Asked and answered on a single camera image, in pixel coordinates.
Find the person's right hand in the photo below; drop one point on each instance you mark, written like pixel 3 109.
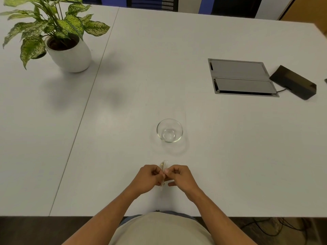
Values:
pixel 185 181

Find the person's left hand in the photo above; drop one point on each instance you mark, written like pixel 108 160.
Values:
pixel 145 179

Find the person's left fingers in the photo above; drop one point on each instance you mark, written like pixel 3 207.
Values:
pixel 156 172

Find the person's right thumb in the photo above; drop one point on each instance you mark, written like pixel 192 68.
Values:
pixel 172 184

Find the small clear plastic packet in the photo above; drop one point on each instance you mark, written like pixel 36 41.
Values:
pixel 163 164

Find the person's right forearm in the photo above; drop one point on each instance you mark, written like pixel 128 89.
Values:
pixel 222 221

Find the person's left forearm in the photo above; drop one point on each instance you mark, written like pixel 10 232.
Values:
pixel 102 221

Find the small clear glass bowl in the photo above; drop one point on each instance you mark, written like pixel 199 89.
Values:
pixel 169 130

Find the beige shirt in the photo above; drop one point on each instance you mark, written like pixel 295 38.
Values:
pixel 161 230

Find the white round plant pot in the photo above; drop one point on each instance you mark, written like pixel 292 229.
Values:
pixel 70 57

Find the black rectangular box device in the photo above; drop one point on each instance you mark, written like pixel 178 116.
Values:
pixel 293 82

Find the black slatted chair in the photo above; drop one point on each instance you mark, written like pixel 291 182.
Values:
pixel 152 3

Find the green spotted leafy plant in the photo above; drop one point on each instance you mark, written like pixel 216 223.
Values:
pixel 35 25

